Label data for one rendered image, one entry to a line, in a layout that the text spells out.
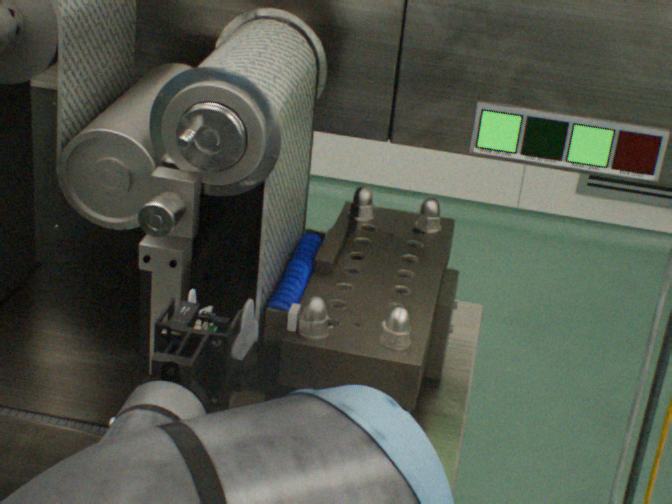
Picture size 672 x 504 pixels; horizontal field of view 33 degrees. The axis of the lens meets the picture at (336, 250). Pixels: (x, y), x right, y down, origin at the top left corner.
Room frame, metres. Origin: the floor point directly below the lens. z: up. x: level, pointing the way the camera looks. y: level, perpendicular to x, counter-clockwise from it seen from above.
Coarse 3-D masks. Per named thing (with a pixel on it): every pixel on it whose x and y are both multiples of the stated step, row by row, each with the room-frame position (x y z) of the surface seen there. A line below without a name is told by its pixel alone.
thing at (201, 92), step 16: (176, 96) 1.16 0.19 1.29; (192, 96) 1.15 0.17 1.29; (208, 96) 1.15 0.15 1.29; (224, 96) 1.15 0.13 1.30; (240, 96) 1.15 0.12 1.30; (176, 112) 1.16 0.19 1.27; (240, 112) 1.15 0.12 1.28; (256, 112) 1.15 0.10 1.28; (176, 128) 1.16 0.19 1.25; (256, 128) 1.14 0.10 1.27; (176, 144) 1.16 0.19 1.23; (256, 144) 1.14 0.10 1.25; (176, 160) 1.16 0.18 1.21; (240, 160) 1.15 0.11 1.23; (256, 160) 1.14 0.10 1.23; (208, 176) 1.15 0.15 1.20; (224, 176) 1.15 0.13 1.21; (240, 176) 1.15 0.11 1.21
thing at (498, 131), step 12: (492, 120) 1.44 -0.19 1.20; (504, 120) 1.43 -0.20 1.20; (516, 120) 1.43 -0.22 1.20; (480, 132) 1.44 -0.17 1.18; (492, 132) 1.43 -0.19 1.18; (504, 132) 1.43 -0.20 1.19; (516, 132) 1.43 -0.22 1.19; (480, 144) 1.44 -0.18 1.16; (492, 144) 1.43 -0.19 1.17; (504, 144) 1.43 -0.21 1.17
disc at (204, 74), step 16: (176, 80) 1.16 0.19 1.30; (192, 80) 1.16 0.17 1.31; (208, 80) 1.16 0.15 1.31; (224, 80) 1.16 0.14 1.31; (240, 80) 1.15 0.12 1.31; (160, 96) 1.17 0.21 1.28; (256, 96) 1.15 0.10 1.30; (160, 112) 1.17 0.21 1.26; (272, 112) 1.15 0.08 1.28; (160, 128) 1.17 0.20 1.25; (272, 128) 1.15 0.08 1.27; (160, 144) 1.17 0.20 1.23; (272, 144) 1.15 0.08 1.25; (160, 160) 1.17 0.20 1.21; (272, 160) 1.15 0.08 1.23; (256, 176) 1.15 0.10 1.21; (208, 192) 1.16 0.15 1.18; (224, 192) 1.16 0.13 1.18; (240, 192) 1.15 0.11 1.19
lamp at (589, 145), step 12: (576, 132) 1.42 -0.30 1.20; (588, 132) 1.42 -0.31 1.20; (600, 132) 1.42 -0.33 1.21; (612, 132) 1.41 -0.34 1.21; (576, 144) 1.42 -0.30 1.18; (588, 144) 1.42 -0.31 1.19; (600, 144) 1.42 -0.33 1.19; (576, 156) 1.42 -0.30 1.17; (588, 156) 1.42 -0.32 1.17; (600, 156) 1.41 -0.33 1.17
